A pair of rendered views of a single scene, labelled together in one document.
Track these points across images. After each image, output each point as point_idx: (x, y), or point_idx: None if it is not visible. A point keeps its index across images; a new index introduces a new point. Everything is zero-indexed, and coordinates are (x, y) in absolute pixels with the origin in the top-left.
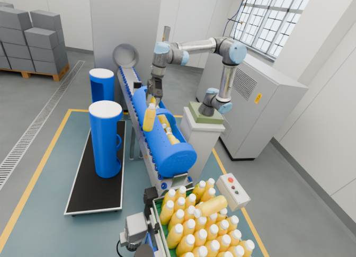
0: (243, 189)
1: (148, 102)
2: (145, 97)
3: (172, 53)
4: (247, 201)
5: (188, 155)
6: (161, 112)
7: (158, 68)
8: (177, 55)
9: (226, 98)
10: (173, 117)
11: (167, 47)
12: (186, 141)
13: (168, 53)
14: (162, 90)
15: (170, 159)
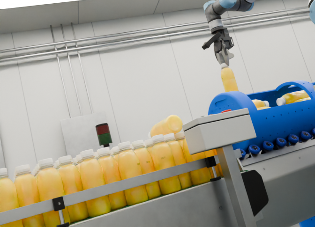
0: (215, 114)
1: (219, 62)
2: (216, 58)
3: (212, 4)
4: (192, 122)
5: (227, 104)
6: (281, 84)
7: (208, 24)
8: (215, 2)
9: None
10: (302, 87)
11: (205, 3)
12: (278, 106)
13: (208, 7)
14: (208, 40)
15: (211, 113)
